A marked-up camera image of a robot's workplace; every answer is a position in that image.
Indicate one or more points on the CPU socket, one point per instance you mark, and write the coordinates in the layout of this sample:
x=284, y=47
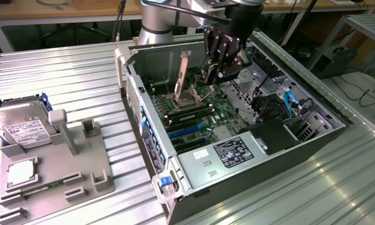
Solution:
x=192, y=103

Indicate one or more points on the grey parts rack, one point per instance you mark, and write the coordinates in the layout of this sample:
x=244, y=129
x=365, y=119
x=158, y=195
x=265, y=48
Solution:
x=49, y=164

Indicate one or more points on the black expansion slot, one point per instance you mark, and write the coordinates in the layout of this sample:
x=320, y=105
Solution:
x=192, y=146
x=188, y=140

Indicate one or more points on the metal socket cover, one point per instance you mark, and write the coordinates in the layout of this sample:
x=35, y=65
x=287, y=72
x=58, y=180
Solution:
x=206, y=93

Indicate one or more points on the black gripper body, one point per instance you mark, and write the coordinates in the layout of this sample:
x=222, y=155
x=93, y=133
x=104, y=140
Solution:
x=241, y=21

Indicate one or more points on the black chair base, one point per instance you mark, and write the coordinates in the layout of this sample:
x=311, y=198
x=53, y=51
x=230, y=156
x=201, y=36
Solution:
x=77, y=28

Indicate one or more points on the silver disk bay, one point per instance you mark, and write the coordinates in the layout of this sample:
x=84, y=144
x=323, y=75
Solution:
x=315, y=124

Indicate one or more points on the green RAM stick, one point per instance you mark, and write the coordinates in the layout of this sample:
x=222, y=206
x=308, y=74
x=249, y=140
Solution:
x=42, y=187

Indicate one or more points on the green motherboard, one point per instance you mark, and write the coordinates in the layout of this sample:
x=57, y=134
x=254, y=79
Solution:
x=218, y=112

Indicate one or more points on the silver chipset heat sink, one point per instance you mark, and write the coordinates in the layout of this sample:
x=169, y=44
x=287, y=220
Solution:
x=222, y=132

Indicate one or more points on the black RAM stick white label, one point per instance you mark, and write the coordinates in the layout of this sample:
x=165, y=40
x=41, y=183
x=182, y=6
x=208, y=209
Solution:
x=189, y=116

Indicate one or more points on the black floor device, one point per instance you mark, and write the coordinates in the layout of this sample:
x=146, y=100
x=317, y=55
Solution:
x=337, y=63

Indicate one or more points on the silver CPU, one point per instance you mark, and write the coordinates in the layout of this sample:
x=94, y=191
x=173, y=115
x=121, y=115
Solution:
x=21, y=172

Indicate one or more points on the black RAM slot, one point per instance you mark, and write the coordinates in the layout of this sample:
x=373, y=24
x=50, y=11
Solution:
x=161, y=89
x=161, y=84

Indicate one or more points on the silver power supply unit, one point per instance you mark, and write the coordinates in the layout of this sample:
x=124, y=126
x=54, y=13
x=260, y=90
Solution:
x=205, y=168

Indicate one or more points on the silver hard disk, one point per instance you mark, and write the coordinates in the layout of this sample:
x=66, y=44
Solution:
x=18, y=122

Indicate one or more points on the blue case latch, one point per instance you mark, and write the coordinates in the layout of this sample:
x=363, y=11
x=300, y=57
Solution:
x=164, y=182

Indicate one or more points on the graphics card with metal bracket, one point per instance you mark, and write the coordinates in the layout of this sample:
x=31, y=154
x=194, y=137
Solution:
x=181, y=77

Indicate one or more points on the thin locking lever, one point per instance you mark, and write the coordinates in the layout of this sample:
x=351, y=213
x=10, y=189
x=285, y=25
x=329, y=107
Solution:
x=168, y=89

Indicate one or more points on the blue expansion card retainer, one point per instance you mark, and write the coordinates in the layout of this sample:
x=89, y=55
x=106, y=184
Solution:
x=142, y=123

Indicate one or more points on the metal slat shelving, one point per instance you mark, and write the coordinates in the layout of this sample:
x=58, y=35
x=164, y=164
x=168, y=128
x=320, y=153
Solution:
x=368, y=25

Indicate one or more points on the silver perforated drive cage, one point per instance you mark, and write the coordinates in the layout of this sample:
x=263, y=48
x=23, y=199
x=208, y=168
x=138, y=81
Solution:
x=242, y=93

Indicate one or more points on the blue expansion slot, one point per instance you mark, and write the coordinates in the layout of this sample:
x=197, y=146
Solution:
x=185, y=131

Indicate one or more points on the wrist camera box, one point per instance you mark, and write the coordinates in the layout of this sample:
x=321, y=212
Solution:
x=216, y=2

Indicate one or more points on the open black PC case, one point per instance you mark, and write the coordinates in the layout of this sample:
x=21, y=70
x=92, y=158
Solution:
x=268, y=178

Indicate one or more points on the black plastic air shroud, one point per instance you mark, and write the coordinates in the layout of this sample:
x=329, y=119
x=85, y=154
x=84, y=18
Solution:
x=271, y=136

